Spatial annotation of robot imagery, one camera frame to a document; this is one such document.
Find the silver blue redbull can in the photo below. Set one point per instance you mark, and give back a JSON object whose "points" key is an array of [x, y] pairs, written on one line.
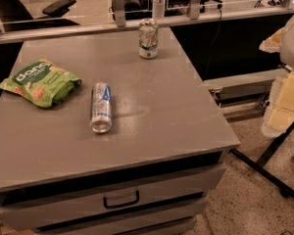
{"points": [[101, 111]]}

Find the white green soda can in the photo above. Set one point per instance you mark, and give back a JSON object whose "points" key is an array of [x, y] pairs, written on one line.
{"points": [[148, 38]]}

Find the grey drawer cabinet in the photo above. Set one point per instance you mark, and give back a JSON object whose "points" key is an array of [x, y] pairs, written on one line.
{"points": [[168, 140]]}

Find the green snack bag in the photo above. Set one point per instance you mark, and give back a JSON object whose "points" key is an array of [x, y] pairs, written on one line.
{"points": [[42, 83]]}

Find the clear plastic water bottle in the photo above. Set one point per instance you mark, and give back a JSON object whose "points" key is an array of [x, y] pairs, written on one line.
{"points": [[158, 10]]}

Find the yellow foam pad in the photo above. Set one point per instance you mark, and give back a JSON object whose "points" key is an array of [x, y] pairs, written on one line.
{"points": [[282, 102]]}

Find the black office chair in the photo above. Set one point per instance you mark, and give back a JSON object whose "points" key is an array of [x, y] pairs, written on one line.
{"points": [[18, 15]]}

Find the black metal stand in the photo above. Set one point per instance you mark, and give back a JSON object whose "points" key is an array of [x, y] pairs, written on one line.
{"points": [[259, 164]]}

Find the black drawer handle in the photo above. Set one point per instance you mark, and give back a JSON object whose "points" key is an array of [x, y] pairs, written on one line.
{"points": [[121, 200]]}

